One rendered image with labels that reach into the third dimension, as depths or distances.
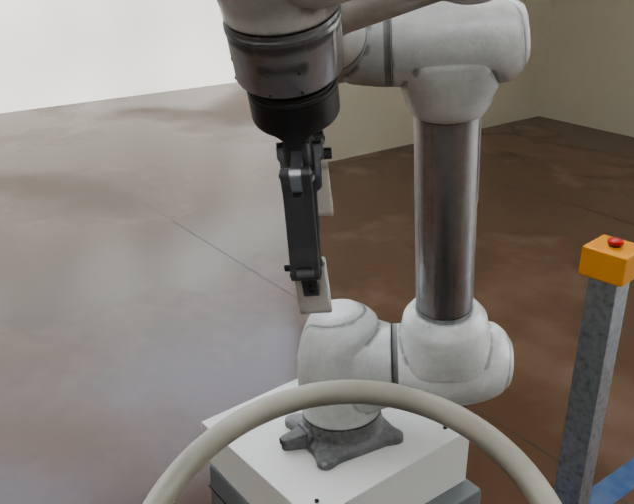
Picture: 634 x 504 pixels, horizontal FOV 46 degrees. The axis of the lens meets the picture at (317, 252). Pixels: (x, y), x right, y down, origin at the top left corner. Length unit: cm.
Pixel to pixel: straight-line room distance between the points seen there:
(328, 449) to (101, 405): 196
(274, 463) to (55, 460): 169
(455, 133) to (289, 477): 69
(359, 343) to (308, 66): 83
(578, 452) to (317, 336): 115
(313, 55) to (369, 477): 97
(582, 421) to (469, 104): 134
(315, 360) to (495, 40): 64
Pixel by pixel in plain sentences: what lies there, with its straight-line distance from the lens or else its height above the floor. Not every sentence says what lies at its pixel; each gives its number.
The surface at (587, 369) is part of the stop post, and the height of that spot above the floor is 73.
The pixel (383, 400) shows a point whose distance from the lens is 92.
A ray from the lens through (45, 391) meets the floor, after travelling 345.
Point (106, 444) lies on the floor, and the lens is 307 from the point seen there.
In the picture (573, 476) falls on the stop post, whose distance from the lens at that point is 236.
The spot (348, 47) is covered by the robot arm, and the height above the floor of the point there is 169.
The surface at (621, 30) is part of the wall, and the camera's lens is 780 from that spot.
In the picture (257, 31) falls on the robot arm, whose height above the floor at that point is 175.
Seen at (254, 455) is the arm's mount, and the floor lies 90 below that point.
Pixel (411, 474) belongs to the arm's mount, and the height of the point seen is 89.
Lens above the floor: 182
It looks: 23 degrees down
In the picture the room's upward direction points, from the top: straight up
